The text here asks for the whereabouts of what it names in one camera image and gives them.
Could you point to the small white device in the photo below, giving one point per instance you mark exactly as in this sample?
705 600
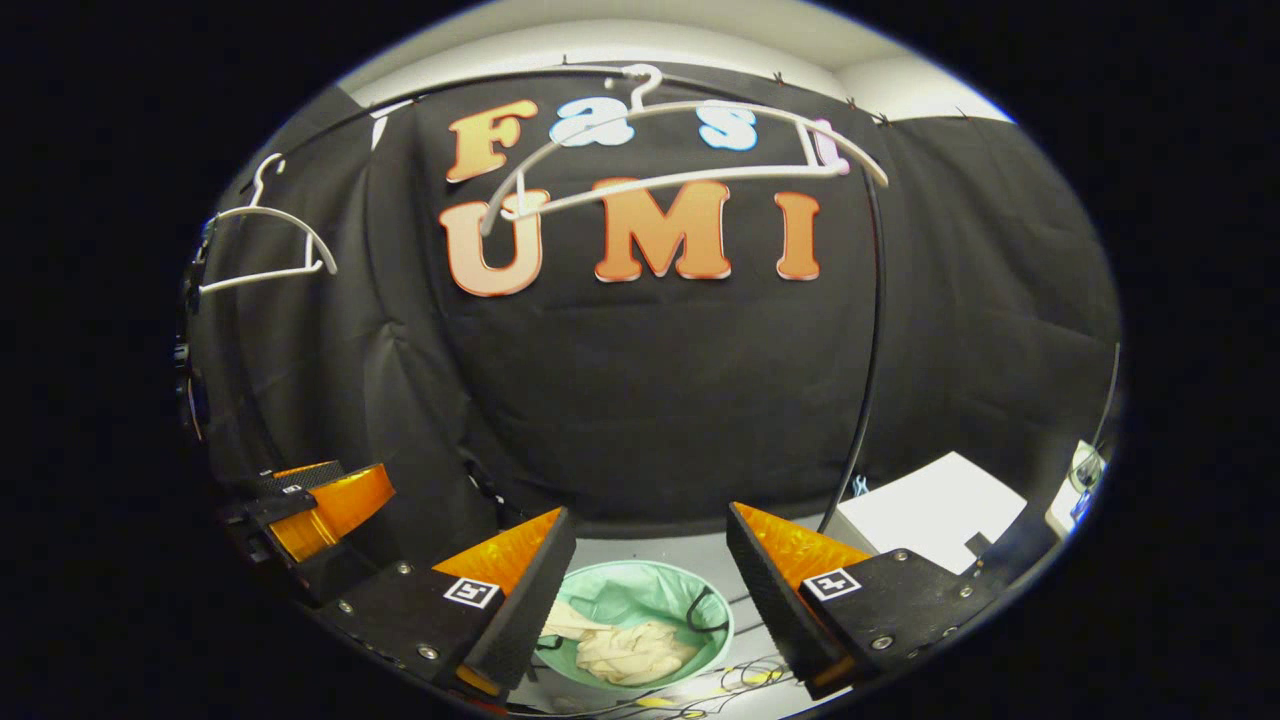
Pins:
1070 500

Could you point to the green laundry hamper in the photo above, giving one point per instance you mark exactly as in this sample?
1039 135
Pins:
650 590

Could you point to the black backdrop cloth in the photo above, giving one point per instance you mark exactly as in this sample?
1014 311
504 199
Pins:
650 380

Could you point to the flat white box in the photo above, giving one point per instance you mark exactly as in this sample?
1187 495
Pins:
930 510

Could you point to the black clothes rail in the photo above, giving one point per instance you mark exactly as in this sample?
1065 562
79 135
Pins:
880 330

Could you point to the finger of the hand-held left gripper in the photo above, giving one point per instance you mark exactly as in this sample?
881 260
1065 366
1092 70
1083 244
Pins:
300 476
335 505

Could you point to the white clothes hanger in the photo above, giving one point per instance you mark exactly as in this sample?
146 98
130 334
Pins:
750 175
260 278

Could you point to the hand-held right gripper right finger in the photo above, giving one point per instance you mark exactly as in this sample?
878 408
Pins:
775 600

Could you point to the cream button jacket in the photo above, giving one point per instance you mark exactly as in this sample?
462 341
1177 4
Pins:
630 650

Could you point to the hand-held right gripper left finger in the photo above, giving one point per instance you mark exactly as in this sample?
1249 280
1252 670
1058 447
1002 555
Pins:
520 610

